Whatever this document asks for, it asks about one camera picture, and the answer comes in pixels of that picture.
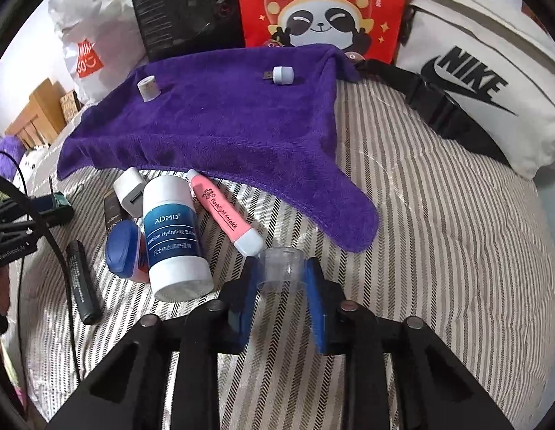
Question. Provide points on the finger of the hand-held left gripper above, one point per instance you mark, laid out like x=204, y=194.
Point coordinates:
x=55, y=216
x=42, y=203

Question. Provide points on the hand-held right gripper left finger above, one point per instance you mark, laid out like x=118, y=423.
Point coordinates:
x=241, y=311

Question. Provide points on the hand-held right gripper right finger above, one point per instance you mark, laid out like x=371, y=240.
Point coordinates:
x=315, y=311

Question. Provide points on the green binder clip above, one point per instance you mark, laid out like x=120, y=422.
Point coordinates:
x=59, y=199

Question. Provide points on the clear plastic cap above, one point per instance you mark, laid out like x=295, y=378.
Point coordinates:
x=281, y=271

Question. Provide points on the brown and gold tube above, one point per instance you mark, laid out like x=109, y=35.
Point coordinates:
x=112, y=215

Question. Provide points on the black lighter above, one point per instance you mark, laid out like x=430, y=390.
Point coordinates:
x=82, y=282

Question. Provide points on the white charger adapter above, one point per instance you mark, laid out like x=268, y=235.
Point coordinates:
x=128, y=188

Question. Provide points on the white and blue balm stick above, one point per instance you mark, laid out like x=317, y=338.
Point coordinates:
x=174, y=242

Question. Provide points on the pink pen flashlight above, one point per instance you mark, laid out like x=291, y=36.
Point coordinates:
x=226, y=215

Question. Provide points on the purple fluffy cloth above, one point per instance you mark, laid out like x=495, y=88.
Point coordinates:
x=8, y=154

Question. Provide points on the blue lidded jar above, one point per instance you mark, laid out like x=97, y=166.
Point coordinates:
x=123, y=253

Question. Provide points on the wooden furniture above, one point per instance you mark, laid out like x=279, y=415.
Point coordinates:
x=40, y=112

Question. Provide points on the striped bed quilt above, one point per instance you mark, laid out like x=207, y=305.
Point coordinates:
x=416, y=255

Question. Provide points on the white tape roll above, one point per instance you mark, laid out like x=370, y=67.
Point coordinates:
x=148, y=88

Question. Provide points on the white shopping bag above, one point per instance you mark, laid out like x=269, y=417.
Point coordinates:
x=93, y=36

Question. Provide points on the purple towel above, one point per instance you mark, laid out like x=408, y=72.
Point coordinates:
x=214, y=121

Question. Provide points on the white usb night light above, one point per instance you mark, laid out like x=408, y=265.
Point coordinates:
x=282, y=74

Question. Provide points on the black headphone box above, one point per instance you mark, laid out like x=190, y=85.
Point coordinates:
x=183, y=9

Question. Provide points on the red panda print bag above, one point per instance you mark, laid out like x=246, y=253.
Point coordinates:
x=322, y=4

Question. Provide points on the white waist bag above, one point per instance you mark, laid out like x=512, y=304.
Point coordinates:
x=474, y=36

